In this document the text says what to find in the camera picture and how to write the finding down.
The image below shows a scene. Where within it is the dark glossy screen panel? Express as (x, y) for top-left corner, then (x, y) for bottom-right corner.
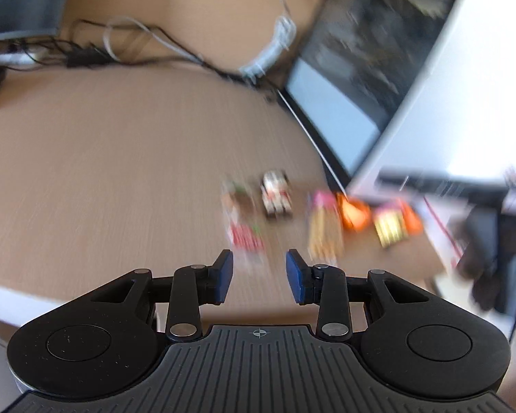
(279, 0), (470, 179)

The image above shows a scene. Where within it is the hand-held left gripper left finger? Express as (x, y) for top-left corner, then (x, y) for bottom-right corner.
(90, 250), (235, 340)

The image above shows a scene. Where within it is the biscuit stick packet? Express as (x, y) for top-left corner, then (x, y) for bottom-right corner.
(306, 189), (345, 265)

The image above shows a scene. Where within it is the black cable bundle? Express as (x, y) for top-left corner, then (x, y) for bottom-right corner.
(0, 18), (284, 97)

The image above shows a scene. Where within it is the white red toy car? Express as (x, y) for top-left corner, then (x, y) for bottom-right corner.
(260, 171), (294, 220)

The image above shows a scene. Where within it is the person's right hand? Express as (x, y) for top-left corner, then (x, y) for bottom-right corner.
(453, 213), (516, 311)

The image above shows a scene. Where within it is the clear snack packet red label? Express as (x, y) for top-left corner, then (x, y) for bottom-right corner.
(221, 176), (268, 273)

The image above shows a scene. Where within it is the yellow pudding cup pink lid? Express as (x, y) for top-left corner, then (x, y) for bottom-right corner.
(373, 206), (410, 249)

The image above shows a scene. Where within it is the white cable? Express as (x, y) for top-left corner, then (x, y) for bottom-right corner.
(102, 0), (298, 79)

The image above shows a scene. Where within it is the orange plastic shell half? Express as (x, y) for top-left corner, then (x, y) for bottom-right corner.
(336, 193), (371, 232)
(399, 201), (423, 234)

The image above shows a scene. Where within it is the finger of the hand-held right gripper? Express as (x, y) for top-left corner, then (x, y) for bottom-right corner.
(376, 167), (507, 208)

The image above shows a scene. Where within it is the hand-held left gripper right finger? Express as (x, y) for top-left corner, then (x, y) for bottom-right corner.
(286, 250), (431, 340)

